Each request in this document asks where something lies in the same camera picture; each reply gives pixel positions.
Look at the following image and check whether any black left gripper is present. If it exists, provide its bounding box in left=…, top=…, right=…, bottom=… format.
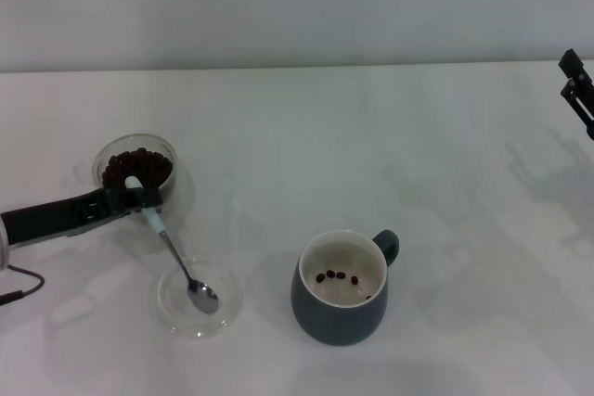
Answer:
left=1, top=187, right=164, bottom=247

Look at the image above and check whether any blue handled metal spoon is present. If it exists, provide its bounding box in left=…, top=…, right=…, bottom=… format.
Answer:
left=123, top=175, right=219, bottom=314

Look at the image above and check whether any small scooped coffee beans portion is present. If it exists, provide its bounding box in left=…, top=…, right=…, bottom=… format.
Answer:
left=315, top=269, right=372, bottom=300

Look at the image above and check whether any dark grey ceramic mug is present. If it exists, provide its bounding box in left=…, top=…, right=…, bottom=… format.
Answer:
left=291, top=228, right=401, bottom=347

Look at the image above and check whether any coffee beans pile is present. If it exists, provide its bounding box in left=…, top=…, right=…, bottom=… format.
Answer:
left=101, top=147, right=174, bottom=191

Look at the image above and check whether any small clear glass dish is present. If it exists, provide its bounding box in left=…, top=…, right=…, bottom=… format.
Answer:
left=156, top=256, right=245, bottom=340

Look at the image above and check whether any clear glass cup with handle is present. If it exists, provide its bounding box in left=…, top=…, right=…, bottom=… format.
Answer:
left=73, top=133, right=180, bottom=224

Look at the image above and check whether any dark left arm cable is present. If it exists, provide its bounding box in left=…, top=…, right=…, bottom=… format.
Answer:
left=0, top=264, right=46, bottom=307

